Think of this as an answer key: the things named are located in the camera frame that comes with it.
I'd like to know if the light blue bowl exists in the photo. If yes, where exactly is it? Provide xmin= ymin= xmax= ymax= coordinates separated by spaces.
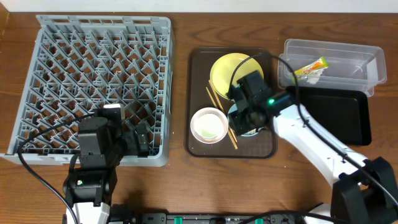
xmin=227 ymin=103 xmax=265 ymax=137

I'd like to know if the white tissue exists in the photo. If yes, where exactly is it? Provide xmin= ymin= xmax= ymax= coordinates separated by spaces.
xmin=307 ymin=69 xmax=323 ymax=85

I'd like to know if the green snack wrapper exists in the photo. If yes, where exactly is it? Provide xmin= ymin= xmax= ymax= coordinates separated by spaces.
xmin=294 ymin=57 xmax=329 ymax=76

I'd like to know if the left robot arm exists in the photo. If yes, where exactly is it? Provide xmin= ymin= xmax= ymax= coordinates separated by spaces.
xmin=62 ymin=103 xmax=150 ymax=223

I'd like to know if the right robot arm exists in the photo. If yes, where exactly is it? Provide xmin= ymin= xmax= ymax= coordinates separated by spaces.
xmin=227 ymin=71 xmax=397 ymax=223

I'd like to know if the black waste tray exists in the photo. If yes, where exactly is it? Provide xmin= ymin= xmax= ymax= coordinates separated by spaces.
xmin=298 ymin=87 xmax=372 ymax=146

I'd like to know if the yellow round plate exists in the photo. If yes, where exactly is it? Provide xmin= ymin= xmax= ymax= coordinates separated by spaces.
xmin=210 ymin=53 xmax=264 ymax=99

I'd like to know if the wooden chopstick right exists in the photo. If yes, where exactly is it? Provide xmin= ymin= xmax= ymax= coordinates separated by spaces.
xmin=208 ymin=80 xmax=238 ymax=149

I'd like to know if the wooden chopstick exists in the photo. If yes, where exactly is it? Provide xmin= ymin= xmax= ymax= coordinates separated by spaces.
xmin=208 ymin=80 xmax=238 ymax=149
xmin=205 ymin=87 xmax=238 ymax=150

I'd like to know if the white pink bowl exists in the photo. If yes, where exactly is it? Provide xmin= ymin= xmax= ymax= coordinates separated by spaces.
xmin=190 ymin=107 xmax=229 ymax=144

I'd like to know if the wooden chopstick left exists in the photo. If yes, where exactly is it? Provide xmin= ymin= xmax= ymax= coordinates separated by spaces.
xmin=205 ymin=87 xmax=238 ymax=150

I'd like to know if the dark brown serving tray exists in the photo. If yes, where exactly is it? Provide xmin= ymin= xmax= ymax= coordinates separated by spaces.
xmin=184 ymin=47 xmax=278 ymax=159

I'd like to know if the clear plastic bin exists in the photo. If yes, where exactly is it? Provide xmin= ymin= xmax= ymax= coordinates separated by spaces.
xmin=279 ymin=39 xmax=387 ymax=97

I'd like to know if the grey plastic dish rack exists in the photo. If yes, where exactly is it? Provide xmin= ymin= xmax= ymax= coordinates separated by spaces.
xmin=1 ymin=15 xmax=175 ymax=167

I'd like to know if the right black cable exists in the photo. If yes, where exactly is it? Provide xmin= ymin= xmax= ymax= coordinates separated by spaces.
xmin=228 ymin=53 xmax=398 ymax=209

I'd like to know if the black cable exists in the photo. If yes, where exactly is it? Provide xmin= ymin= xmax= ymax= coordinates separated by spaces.
xmin=17 ymin=113 xmax=94 ymax=224
xmin=228 ymin=53 xmax=398 ymax=209

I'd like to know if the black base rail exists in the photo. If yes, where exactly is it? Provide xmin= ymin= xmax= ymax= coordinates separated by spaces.
xmin=108 ymin=212 xmax=374 ymax=224

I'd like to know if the left black cable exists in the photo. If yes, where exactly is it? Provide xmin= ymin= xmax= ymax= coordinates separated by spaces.
xmin=17 ymin=113 xmax=94 ymax=224

